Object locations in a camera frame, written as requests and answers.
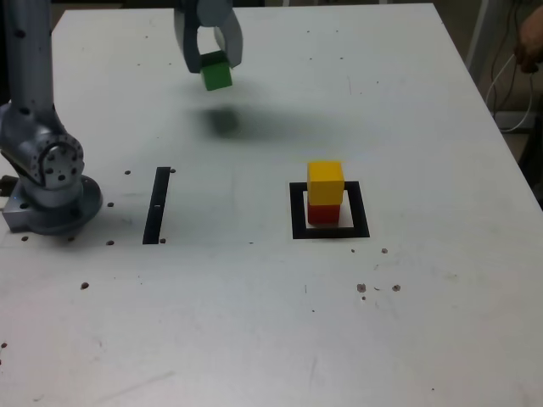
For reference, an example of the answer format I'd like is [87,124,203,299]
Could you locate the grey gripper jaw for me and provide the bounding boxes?
[196,0,245,70]

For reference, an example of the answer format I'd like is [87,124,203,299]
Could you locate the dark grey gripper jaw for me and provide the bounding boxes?
[173,0,205,75]

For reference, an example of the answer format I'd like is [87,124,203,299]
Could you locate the green cube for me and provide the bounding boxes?
[199,50,234,92]

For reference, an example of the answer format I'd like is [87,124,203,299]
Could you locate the yellow cube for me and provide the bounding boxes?
[307,160,344,207]

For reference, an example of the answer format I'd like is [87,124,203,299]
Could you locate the red cube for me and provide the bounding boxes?
[307,203,341,226]

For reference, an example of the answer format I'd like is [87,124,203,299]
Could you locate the black tape square outline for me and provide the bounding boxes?
[288,181,371,241]

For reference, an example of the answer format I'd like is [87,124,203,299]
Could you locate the person's hand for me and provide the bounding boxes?
[513,8,543,75]

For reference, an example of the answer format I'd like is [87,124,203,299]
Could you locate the black tape strip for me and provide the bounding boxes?
[142,166,171,246]

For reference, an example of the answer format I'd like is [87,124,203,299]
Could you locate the white power strip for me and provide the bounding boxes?
[494,110,535,133]

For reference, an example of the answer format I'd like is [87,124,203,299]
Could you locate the white metal post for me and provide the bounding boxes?
[466,0,501,84]

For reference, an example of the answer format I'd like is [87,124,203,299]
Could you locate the white cable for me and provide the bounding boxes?
[485,0,543,132]

